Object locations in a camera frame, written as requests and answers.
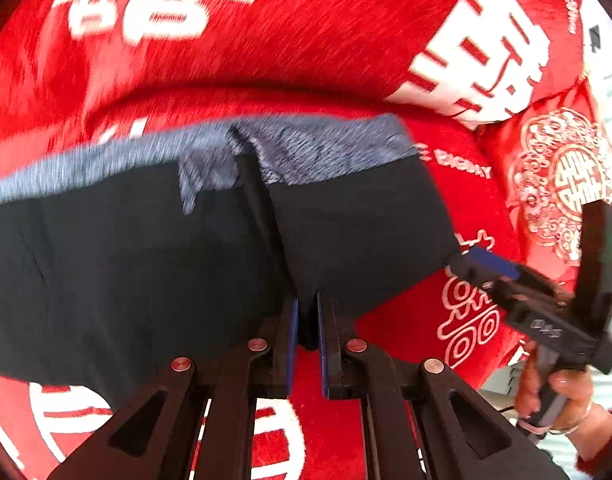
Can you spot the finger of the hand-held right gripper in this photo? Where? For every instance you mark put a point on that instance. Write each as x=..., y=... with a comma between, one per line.
x=493, y=261
x=468, y=272

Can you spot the red embroidered pillow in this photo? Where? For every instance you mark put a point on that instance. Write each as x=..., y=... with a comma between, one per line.
x=536, y=160

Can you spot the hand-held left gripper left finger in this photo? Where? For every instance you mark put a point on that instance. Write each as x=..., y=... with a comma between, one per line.
x=292, y=355

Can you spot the person's right forearm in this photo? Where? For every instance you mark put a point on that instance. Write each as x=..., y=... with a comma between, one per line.
x=606, y=445

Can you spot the black pants with patterned band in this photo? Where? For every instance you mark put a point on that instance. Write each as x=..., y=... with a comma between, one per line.
x=136, y=270

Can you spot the person's right hand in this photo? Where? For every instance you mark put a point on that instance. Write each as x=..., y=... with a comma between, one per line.
x=572, y=394

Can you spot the red blanket with white print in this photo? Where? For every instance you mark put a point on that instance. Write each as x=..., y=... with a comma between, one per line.
x=286, y=35

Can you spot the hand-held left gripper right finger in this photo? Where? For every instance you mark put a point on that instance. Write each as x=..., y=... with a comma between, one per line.
x=326, y=360

